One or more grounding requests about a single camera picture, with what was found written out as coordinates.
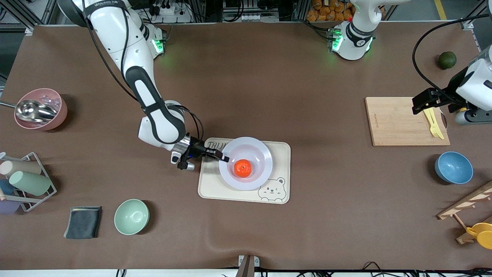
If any orange fruit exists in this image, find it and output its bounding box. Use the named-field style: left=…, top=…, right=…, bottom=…
left=234, top=159, right=253, bottom=178

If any pale lavender plate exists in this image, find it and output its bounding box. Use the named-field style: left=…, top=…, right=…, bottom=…
left=219, top=137, right=273, bottom=191

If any yellow plastic fork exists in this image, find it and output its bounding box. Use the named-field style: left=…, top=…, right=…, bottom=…
left=427, top=107, right=445, bottom=140
left=423, top=108, right=441, bottom=139

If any dark green avocado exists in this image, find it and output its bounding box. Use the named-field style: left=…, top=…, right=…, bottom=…
left=438, top=51, right=457, bottom=70

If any bamboo cutting board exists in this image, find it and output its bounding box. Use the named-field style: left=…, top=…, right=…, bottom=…
left=364, top=96, right=451, bottom=147

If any blue bowl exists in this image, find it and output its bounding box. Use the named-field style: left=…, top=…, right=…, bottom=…
left=435, top=151, right=474, bottom=185

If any cream bear print tray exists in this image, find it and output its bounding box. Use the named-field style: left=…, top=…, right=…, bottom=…
left=198, top=137, right=291, bottom=204

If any mint green bowl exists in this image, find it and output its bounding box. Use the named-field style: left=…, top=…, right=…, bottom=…
left=114, top=199, right=150, bottom=235

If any wooden peg dish rack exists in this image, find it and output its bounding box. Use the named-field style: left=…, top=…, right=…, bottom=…
left=437, top=181, right=492, bottom=245

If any yellow cup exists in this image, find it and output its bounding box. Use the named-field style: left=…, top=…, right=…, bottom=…
left=466, top=222, right=492, bottom=250

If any dark grey folded cloth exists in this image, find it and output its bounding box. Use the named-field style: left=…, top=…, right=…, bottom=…
left=63, top=206, right=103, bottom=239

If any white power strip with plugs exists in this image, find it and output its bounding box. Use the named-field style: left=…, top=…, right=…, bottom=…
left=152, top=0, right=193, bottom=23

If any pink bowl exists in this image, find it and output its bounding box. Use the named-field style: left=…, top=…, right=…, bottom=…
left=14, top=88, right=68, bottom=131

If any white empty power strip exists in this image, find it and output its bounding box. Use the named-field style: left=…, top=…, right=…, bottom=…
left=240, top=13, right=279, bottom=22

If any shiny metal scoop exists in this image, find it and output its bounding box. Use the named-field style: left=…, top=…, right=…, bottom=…
left=0, top=99, right=58, bottom=123

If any mint green cup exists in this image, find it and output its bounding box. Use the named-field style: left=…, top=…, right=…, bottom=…
left=9, top=170, right=52, bottom=196

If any beige cup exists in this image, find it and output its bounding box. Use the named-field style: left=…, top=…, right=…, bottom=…
left=0, top=160, right=42, bottom=177

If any purple cup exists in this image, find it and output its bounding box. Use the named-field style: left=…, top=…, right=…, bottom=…
left=0, top=199, right=20, bottom=215

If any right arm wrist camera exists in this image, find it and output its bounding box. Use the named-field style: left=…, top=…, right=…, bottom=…
left=171, top=152, right=195, bottom=171

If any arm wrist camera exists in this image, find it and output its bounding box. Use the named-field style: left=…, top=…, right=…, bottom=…
left=171, top=152, right=195, bottom=171
left=455, top=109, right=492, bottom=125

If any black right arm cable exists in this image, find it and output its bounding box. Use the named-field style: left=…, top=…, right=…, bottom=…
left=81, top=0, right=205, bottom=150

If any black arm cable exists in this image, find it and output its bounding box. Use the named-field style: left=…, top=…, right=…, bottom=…
left=412, top=13, right=492, bottom=97
left=81, top=0, right=205, bottom=150

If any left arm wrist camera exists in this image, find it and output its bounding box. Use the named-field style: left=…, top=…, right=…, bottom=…
left=455, top=109, right=492, bottom=125

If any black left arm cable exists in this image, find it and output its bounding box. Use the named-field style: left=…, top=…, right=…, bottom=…
left=412, top=13, right=492, bottom=97

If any aluminium frame corner profile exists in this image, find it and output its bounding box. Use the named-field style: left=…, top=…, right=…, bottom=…
left=459, top=17, right=483, bottom=52

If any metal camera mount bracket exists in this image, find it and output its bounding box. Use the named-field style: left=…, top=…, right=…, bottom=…
left=235, top=255, right=260, bottom=277

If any grey wire cup rack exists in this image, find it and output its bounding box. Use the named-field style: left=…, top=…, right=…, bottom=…
left=0, top=152, right=57, bottom=212

